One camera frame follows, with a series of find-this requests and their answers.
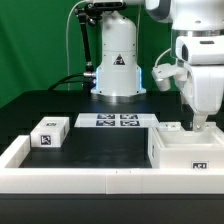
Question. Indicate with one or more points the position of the white cabinet body box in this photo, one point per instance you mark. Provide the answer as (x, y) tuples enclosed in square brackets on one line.
[(186, 149)]

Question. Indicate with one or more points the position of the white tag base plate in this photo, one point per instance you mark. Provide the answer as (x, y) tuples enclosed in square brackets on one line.
[(115, 120)]

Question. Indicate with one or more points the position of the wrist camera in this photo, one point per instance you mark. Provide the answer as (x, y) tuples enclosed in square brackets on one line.
[(162, 73)]

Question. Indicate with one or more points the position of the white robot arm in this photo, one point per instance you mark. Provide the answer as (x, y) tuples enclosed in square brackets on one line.
[(117, 75)]

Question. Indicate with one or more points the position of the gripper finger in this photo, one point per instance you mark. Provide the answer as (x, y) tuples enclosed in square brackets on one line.
[(199, 122)]

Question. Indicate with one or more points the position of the white U-shaped fence frame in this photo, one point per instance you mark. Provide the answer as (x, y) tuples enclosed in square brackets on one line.
[(16, 179)]

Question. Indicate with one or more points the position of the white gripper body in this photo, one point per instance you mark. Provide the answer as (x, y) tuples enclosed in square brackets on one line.
[(203, 58)]

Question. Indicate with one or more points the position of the small white tagged block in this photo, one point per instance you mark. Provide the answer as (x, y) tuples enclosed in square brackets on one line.
[(50, 132)]

